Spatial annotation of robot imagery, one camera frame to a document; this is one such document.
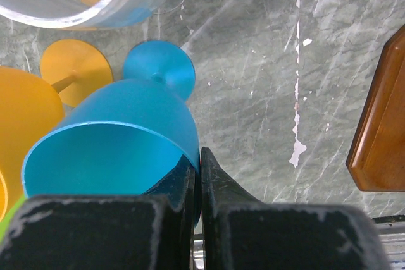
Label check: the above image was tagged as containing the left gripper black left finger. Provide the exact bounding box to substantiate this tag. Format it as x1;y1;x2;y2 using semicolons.
1;157;196;269

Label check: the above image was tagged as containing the green wine glass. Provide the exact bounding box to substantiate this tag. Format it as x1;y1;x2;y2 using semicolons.
0;195;27;240

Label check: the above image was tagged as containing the blue wine glass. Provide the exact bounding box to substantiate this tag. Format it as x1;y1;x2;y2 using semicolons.
21;40;202;230

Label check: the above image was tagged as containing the orange wine glass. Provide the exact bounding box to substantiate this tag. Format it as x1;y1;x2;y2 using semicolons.
1;39;113;219

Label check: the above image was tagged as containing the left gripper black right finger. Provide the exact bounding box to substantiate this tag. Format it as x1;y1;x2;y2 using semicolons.
201;147;390;269

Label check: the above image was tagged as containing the gold wire glass rack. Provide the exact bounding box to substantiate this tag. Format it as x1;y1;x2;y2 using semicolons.
346;28;404;192

